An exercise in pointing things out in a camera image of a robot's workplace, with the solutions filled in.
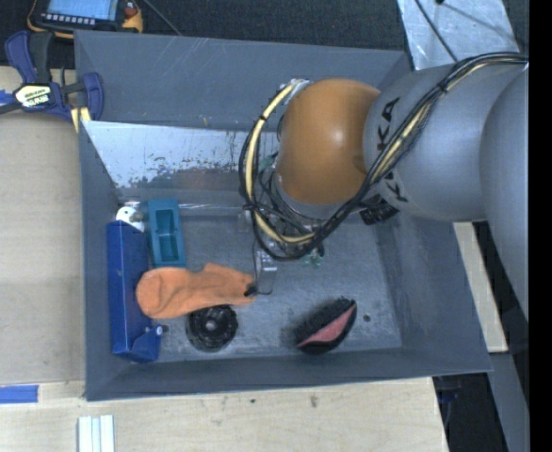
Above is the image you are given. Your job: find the black brush with pink back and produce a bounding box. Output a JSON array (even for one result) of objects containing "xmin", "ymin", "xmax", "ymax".
[{"xmin": 283, "ymin": 297, "xmax": 359, "ymax": 357}]

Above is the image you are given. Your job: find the black round lid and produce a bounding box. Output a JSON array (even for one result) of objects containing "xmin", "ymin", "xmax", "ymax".
[{"xmin": 185, "ymin": 304, "xmax": 239, "ymax": 352}]

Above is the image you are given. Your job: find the orange sock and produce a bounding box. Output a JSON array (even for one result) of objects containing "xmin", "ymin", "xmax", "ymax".
[{"xmin": 135, "ymin": 262, "xmax": 259, "ymax": 321}]

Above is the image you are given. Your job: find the teal rectangular tray block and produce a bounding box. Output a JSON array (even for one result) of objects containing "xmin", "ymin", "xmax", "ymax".
[{"xmin": 145, "ymin": 198, "xmax": 187, "ymax": 269}]

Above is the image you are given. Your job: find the long blue box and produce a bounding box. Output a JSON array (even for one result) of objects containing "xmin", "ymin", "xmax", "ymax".
[{"xmin": 106, "ymin": 219, "xmax": 165, "ymax": 364}]

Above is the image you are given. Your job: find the grey metal bin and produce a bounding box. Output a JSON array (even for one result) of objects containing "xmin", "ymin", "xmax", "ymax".
[{"xmin": 73, "ymin": 29, "xmax": 495, "ymax": 403}]

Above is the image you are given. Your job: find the pale wood flat board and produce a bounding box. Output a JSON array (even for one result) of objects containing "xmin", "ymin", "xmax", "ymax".
[{"xmin": 0, "ymin": 110, "xmax": 87, "ymax": 386}]

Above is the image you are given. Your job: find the black cylinder on white bracket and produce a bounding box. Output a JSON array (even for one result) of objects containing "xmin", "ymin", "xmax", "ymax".
[{"xmin": 359, "ymin": 194, "xmax": 400, "ymax": 227}]

